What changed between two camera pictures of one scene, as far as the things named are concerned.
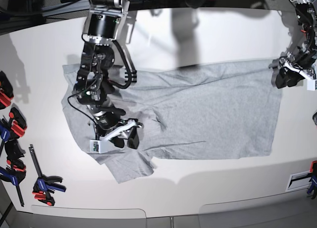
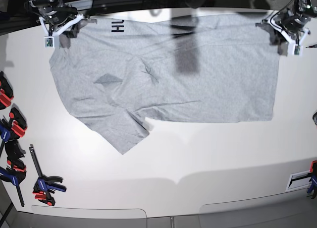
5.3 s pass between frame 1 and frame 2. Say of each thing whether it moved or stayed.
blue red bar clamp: stayed
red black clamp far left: stayed
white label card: stayed
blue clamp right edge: stayed
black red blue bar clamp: stayed
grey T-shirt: moved
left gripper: moved
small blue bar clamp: stayed
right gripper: moved
